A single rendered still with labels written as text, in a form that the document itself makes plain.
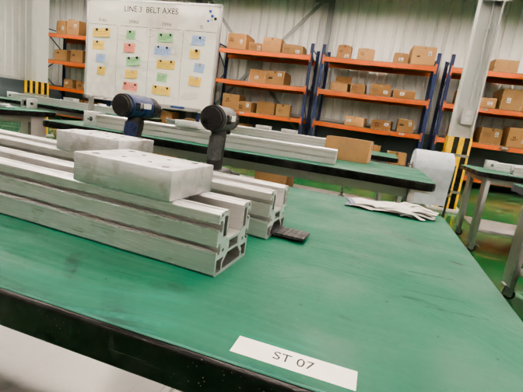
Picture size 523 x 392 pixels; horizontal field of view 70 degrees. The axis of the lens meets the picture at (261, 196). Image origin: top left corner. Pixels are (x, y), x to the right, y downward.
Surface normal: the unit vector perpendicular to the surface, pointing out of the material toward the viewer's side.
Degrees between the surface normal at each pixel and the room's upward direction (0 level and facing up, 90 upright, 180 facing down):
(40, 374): 0
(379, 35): 90
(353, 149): 89
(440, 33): 90
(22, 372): 0
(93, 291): 0
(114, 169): 90
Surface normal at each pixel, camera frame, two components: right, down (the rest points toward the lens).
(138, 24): -0.29, 0.15
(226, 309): 0.14, -0.97
